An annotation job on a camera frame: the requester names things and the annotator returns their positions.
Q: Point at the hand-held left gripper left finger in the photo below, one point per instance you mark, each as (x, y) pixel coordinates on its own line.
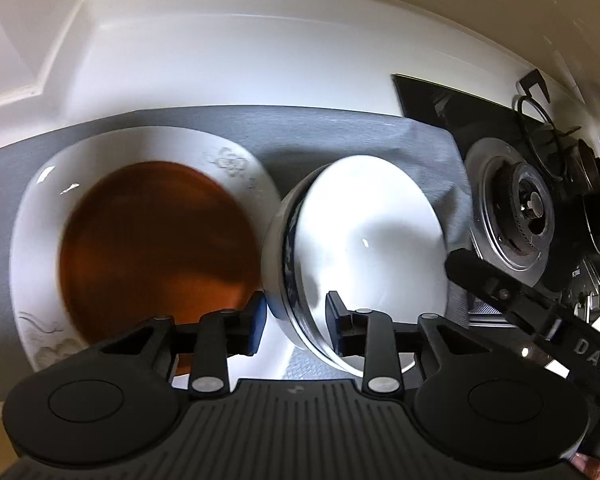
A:
(257, 325)

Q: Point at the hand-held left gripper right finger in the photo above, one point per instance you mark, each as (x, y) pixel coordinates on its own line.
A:
(337, 330)

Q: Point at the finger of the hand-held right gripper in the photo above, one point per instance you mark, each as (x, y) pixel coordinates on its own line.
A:
(500, 285)

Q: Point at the white bowl with blue pattern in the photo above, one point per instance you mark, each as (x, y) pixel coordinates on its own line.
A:
(370, 240)

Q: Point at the brown round plate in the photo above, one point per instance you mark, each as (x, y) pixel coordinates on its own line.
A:
(155, 240)

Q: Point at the white square floral plate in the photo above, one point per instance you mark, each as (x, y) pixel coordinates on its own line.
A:
(35, 260)

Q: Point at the silver stove burner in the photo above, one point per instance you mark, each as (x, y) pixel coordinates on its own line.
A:
(485, 175)

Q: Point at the grey mat with geometric print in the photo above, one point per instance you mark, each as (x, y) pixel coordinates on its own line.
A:
(330, 130)

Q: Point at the black glass gas stove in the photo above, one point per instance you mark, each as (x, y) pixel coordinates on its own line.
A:
(430, 95)

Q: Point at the black pan support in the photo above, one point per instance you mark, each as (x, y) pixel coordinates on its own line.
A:
(535, 82)

